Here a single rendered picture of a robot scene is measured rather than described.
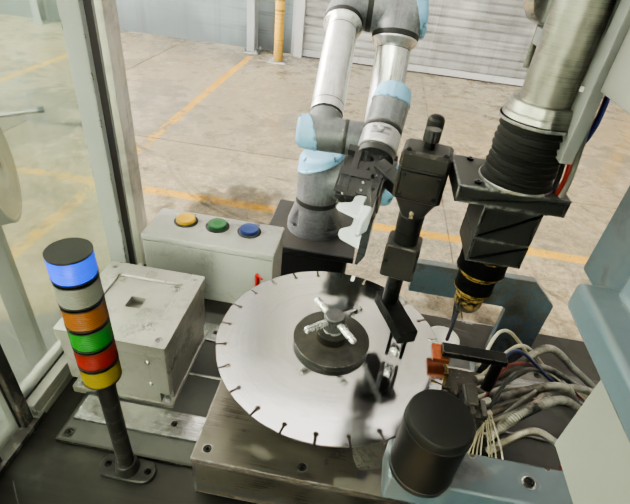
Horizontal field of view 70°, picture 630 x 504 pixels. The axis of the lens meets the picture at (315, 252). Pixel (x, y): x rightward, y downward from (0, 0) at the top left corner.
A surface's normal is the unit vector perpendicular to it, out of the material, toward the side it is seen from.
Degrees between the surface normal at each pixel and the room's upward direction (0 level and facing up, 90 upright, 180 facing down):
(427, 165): 90
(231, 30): 90
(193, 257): 90
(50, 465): 0
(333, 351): 5
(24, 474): 0
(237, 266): 90
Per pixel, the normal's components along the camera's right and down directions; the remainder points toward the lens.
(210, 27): -0.14, 0.57
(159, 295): 0.10, -0.80
